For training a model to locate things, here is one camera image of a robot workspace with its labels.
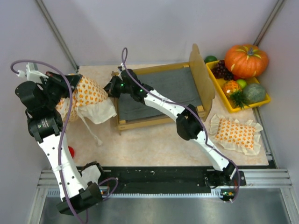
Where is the wooden pet bed frame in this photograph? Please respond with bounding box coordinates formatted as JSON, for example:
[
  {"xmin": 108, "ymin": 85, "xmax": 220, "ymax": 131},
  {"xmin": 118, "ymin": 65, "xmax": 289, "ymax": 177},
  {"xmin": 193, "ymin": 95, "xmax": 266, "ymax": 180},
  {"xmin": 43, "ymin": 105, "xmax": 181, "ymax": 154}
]
[{"xmin": 114, "ymin": 44, "xmax": 215, "ymax": 133}]

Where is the orange pumpkin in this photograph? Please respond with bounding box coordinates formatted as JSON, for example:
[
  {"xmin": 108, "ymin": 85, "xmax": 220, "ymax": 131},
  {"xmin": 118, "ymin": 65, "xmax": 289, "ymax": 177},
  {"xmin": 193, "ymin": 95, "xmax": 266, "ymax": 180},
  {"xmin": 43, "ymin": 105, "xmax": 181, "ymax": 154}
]
[{"xmin": 224, "ymin": 44, "xmax": 269, "ymax": 79}]

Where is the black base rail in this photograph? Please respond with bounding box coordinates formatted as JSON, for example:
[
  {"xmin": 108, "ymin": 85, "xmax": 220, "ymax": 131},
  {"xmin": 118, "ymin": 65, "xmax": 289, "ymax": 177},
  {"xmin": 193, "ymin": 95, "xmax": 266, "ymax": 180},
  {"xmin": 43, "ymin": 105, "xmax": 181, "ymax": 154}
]
[{"xmin": 96, "ymin": 166, "xmax": 246, "ymax": 194}]

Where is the dark green lime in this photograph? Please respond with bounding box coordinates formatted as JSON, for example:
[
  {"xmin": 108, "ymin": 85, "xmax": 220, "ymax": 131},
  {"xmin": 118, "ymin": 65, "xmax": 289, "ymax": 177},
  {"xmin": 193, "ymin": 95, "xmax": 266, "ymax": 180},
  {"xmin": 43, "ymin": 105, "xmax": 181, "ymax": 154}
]
[{"xmin": 204, "ymin": 56, "xmax": 217, "ymax": 63}]

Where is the duck print pillow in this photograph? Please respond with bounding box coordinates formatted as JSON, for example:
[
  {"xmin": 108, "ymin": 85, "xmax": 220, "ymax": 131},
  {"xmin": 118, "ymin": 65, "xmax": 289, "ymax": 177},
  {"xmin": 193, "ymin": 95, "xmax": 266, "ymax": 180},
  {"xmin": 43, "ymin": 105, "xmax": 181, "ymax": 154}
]
[{"xmin": 210, "ymin": 114, "xmax": 263, "ymax": 156}]

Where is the dark purple grape bunch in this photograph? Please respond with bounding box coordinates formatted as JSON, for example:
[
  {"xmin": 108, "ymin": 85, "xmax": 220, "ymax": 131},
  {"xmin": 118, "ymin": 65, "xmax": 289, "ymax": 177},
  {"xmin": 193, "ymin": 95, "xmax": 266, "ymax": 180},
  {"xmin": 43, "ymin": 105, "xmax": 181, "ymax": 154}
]
[{"xmin": 212, "ymin": 60, "xmax": 234, "ymax": 81}]

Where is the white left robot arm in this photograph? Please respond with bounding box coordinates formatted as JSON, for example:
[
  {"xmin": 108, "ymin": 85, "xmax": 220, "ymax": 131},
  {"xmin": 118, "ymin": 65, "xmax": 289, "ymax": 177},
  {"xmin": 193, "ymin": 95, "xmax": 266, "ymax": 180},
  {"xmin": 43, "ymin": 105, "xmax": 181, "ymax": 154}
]
[{"xmin": 15, "ymin": 70, "xmax": 104, "ymax": 215}]

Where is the yellow plastic tray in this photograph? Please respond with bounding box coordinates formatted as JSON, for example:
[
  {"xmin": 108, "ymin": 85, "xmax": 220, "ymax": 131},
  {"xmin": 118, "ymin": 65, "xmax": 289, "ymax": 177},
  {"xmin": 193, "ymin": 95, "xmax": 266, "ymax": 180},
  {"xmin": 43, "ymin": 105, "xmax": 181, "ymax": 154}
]
[{"xmin": 206, "ymin": 60, "xmax": 271, "ymax": 113}]

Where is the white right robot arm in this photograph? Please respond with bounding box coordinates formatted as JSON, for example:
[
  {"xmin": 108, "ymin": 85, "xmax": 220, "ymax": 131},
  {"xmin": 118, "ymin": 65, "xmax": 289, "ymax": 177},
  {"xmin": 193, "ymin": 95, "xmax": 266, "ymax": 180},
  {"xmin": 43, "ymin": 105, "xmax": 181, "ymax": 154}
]
[{"xmin": 104, "ymin": 69, "xmax": 241, "ymax": 189}]

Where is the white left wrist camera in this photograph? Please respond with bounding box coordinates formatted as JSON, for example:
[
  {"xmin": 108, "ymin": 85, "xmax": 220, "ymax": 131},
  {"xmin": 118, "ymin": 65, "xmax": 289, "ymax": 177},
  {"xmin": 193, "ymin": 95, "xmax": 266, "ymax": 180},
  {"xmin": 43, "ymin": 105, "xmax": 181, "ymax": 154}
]
[{"xmin": 17, "ymin": 63, "xmax": 48, "ymax": 84}]

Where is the red apple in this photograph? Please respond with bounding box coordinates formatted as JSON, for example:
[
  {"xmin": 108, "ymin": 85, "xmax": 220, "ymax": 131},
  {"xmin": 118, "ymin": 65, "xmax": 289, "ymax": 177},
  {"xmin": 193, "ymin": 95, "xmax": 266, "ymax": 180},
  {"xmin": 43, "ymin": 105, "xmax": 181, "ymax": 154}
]
[{"xmin": 68, "ymin": 146, "xmax": 75, "ymax": 158}]

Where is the grey bed base fabric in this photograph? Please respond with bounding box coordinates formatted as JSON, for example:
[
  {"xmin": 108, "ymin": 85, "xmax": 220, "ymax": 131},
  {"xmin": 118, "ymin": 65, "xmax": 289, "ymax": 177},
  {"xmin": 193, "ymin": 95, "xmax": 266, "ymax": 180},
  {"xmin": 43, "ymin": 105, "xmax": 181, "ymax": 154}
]
[{"xmin": 118, "ymin": 68, "xmax": 202, "ymax": 121}]

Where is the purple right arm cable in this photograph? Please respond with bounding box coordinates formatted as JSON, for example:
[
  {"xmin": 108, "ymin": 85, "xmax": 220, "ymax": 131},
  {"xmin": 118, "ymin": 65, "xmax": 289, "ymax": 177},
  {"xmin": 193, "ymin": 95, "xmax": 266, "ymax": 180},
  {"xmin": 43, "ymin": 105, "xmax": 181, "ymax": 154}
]
[{"xmin": 121, "ymin": 47, "xmax": 240, "ymax": 203}]

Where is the orange pineapple toy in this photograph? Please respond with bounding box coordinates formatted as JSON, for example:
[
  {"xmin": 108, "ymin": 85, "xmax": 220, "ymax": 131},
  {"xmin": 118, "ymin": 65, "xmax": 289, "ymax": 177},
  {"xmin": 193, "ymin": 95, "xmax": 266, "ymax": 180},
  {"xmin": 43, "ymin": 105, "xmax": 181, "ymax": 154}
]
[{"xmin": 222, "ymin": 80, "xmax": 249, "ymax": 109}]

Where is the green melon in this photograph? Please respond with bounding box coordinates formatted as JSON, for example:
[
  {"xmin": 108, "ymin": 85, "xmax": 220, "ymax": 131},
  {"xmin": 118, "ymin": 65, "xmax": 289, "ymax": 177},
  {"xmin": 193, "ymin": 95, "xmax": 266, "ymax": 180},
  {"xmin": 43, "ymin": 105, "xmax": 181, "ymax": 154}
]
[{"xmin": 242, "ymin": 83, "xmax": 266, "ymax": 104}]

